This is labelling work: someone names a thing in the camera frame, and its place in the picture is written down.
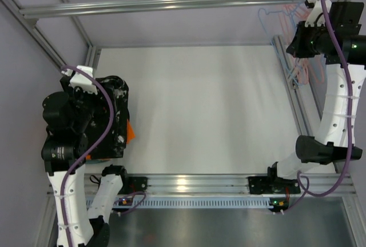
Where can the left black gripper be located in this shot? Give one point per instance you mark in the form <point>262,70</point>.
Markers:
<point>115,115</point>

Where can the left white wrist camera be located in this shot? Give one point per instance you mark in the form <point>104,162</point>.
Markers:
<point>79,80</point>

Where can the orange cloth pile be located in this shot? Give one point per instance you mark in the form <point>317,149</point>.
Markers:
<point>130,132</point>

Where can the pink wire hanger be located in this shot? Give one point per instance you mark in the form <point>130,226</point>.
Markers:
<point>311,69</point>
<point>290,15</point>

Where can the light blue wire hanger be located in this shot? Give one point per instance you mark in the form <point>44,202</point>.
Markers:
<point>269,21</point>

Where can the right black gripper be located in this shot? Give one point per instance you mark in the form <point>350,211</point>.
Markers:
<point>299,40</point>

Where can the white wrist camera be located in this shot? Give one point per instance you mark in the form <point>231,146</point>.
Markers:
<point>315,17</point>
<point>79,80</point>

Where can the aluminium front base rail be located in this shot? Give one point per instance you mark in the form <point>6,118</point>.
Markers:
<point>223,185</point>

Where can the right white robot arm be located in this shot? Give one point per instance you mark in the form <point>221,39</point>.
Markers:
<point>334,33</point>

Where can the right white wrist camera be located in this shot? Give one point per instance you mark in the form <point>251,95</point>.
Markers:
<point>315,17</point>

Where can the white slotted cable duct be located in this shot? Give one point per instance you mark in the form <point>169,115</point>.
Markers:
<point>205,202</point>

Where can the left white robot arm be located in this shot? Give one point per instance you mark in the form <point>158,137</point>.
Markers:
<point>64,153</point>

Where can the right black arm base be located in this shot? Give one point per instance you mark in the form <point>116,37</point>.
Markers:
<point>272,185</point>

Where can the black white patterned trousers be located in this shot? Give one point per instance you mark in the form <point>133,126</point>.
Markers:
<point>118,91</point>

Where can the aluminium hanging rail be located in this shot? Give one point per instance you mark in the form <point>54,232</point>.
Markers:
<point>136,6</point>

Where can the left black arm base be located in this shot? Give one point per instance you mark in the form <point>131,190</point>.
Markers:
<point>134,184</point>

